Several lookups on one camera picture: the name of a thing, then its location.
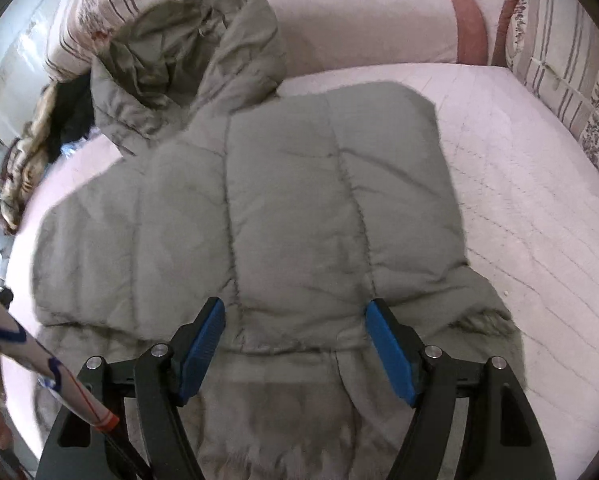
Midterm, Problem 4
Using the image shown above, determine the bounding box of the striped floral pillow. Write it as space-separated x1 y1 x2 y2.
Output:
44 0 260 83

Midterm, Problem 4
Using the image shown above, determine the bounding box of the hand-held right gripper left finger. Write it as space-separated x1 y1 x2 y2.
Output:
36 296 228 480

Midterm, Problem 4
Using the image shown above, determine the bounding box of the brown cream patterned blanket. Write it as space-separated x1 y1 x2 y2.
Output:
0 82 80 233

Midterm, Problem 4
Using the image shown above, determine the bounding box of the pink backrest cushion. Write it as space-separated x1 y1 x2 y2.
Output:
429 0 545 67

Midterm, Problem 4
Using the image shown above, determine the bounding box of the striped floral side cushion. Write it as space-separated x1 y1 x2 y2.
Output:
504 0 599 188

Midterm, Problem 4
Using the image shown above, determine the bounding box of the black cloth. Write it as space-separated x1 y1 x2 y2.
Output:
50 77 99 161

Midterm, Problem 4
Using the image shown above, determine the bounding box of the grey-green puffer jacket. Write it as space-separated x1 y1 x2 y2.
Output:
30 0 530 480

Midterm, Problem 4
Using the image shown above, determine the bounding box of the pink quilted bed cover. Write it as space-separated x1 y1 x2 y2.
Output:
4 62 599 480

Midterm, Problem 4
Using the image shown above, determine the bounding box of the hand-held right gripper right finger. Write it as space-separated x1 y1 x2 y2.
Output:
364 298 555 480

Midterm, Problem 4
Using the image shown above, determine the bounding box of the pink bolster cushion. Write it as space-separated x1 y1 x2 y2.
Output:
252 0 487 73

